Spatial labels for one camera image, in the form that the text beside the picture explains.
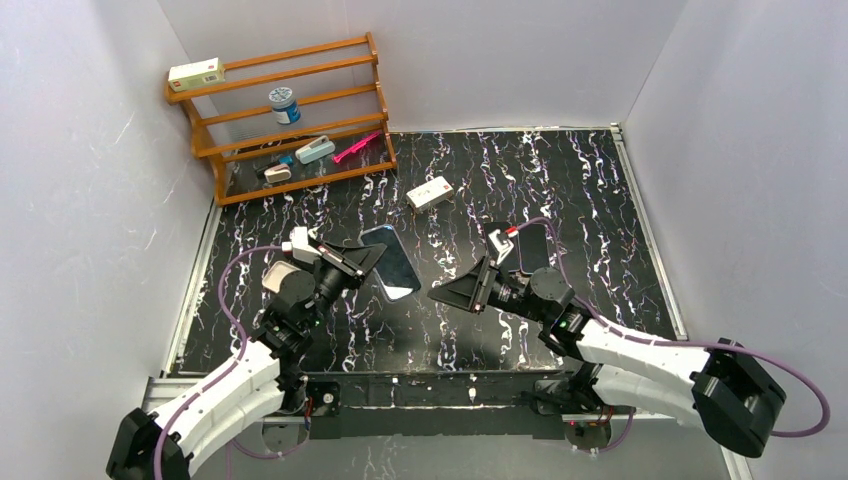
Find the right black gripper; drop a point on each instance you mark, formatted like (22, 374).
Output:
(481, 287)

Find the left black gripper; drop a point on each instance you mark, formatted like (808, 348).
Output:
(351, 262)

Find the beige white phone case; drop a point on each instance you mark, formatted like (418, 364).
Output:
(275, 275)

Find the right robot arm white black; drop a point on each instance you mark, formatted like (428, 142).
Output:
(718, 389)

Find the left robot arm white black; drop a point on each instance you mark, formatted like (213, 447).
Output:
(173, 440)

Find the white box with barcode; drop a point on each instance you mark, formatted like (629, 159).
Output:
(427, 195)

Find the pink comb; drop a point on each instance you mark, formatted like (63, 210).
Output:
(357, 146)

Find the beige small stapler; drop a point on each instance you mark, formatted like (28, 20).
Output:
(277, 174)

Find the black blue marker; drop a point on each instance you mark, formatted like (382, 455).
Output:
(281, 160)

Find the wooden shelf rack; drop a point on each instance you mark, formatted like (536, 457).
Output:
(339, 94)

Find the blue white jar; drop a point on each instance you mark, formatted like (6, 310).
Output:
(284, 106)

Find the white green box on shelf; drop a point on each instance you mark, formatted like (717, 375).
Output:
(196, 75)

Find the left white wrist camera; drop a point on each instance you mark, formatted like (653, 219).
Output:
(302, 246)

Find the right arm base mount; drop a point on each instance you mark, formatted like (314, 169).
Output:
(589, 426)

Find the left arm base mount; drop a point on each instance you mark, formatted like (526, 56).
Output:
(289, 428)

